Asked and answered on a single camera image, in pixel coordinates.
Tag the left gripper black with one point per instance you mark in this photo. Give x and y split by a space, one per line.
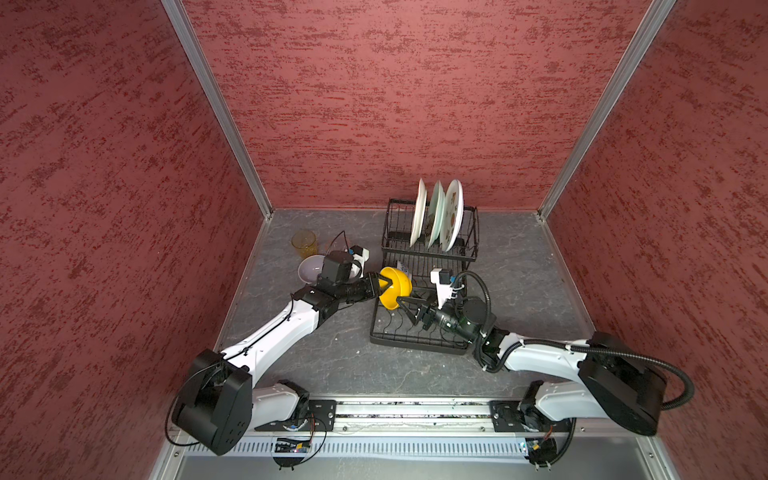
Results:
369 283

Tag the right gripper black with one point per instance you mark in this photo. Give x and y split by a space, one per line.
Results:
425 312

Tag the yellow bowl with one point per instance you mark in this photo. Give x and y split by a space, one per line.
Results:
402 286

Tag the pale pink bowl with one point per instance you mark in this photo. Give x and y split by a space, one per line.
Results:
311 268

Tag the amber transparent cup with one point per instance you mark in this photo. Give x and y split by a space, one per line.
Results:
305 243

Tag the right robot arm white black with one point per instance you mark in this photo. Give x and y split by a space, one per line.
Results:
599 377

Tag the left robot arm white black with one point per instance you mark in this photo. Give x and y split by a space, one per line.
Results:
219 402

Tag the middle pale green plate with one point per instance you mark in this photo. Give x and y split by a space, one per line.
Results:
435 214

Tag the right white floral plate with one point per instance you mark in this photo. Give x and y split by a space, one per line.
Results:
452 215

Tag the right circuit board connector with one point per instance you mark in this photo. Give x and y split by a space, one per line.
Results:
541 453

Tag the circuit board connector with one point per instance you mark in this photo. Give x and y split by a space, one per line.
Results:
291 446
541 453

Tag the left circuit board connector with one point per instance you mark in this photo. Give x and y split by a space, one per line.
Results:
291 446

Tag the right corner aluminium profile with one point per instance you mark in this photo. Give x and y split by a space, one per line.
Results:
647 30

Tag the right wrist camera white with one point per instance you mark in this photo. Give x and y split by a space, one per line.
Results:
444 281

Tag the aluminium rail front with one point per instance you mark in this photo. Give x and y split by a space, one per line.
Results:
399 414

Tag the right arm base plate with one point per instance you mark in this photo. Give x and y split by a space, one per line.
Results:
507 415

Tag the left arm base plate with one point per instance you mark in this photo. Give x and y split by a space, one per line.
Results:
312 412

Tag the white slotted cable duct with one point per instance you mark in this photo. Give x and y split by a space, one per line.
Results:
505 449

